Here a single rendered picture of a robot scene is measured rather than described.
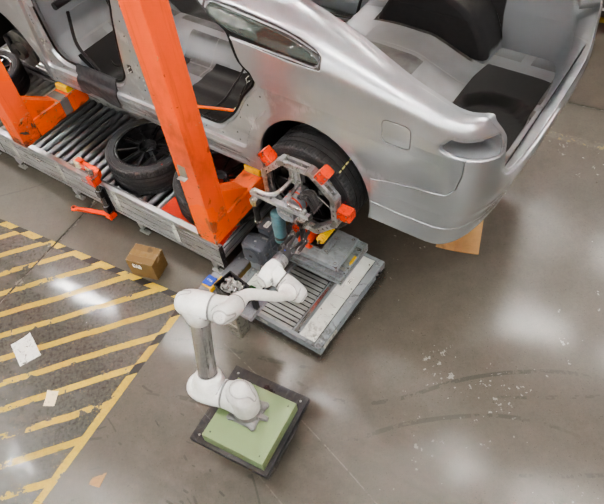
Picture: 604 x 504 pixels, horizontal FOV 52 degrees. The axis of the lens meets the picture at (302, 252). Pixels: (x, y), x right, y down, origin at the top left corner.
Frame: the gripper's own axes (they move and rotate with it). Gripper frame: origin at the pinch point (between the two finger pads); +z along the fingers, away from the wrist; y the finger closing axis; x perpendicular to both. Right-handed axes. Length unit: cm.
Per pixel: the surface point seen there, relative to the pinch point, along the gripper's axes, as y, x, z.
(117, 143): -194, -33, 24
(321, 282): -9, -82, 22
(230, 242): -71, -56, 4
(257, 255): -42, -48, 0
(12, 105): -253, 6, -9
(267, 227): -46, -40, 18
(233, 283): -29, -26, -37
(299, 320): -2, -76, -14
